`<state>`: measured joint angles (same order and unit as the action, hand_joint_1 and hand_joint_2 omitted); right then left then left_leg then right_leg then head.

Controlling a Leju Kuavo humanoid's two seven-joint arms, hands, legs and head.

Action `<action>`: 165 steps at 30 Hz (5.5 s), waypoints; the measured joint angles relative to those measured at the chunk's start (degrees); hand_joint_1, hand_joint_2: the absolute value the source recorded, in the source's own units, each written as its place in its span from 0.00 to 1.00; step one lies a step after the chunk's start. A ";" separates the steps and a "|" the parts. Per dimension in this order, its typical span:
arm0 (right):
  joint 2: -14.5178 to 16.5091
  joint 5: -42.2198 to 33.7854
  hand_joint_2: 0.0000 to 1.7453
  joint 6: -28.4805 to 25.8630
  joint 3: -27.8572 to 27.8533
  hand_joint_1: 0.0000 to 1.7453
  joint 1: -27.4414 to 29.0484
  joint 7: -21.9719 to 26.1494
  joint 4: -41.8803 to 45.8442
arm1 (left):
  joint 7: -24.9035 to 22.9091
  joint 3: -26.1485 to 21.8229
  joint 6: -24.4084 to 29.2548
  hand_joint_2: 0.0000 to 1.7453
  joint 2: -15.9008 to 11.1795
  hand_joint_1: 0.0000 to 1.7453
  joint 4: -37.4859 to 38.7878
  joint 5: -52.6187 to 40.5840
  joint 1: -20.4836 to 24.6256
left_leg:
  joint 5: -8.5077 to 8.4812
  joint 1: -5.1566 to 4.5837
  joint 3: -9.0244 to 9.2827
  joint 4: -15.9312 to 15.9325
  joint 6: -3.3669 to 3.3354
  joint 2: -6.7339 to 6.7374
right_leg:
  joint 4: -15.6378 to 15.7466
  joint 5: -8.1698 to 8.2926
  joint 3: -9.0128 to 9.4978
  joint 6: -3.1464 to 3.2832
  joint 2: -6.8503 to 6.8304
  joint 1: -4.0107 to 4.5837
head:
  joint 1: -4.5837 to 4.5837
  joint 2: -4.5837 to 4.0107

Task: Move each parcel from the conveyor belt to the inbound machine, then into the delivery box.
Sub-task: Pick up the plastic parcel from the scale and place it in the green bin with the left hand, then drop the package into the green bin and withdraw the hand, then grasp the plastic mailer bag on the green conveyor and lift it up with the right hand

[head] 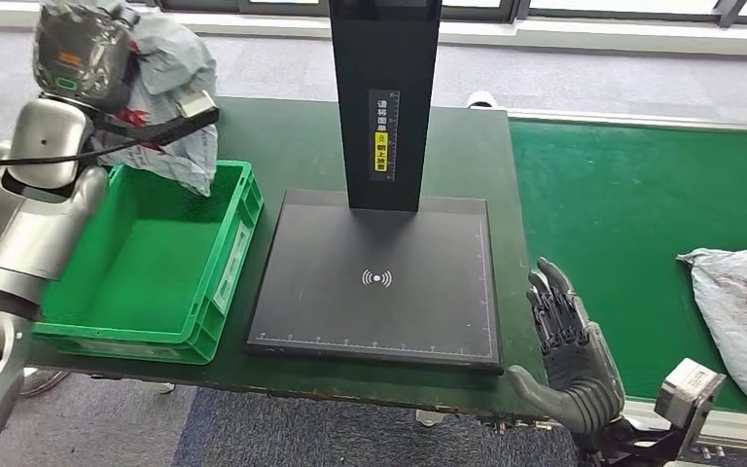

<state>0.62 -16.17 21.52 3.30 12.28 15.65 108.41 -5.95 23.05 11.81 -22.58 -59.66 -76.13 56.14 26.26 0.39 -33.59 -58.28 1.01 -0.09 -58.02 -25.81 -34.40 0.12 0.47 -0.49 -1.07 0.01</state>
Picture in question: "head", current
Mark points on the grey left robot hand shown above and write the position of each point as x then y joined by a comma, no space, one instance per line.
83,58

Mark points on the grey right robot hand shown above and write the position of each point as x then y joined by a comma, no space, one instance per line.
579,387

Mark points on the white parcel black red print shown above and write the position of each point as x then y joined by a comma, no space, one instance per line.
174,58

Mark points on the grey parcel dotted red print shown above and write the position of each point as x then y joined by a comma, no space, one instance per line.
741,309

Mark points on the green conveyor belt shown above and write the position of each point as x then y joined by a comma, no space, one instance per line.
605,193

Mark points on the black inbound scanner machine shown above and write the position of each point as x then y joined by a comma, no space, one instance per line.
380,303

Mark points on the dark green table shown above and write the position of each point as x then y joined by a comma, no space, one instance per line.
283,142

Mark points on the green plastic crate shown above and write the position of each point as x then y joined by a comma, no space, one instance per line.
148,271

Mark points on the black yellow label sticker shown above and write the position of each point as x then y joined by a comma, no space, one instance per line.
383,135

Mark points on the chrome table foot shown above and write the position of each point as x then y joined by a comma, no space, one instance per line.
45,383

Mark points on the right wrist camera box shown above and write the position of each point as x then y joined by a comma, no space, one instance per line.
686,390

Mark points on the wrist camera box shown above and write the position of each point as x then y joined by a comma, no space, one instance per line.
196,103
686,390

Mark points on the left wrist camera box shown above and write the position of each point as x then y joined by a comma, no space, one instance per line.
196,103

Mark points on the dark window frame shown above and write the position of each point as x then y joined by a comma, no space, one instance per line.
206,6

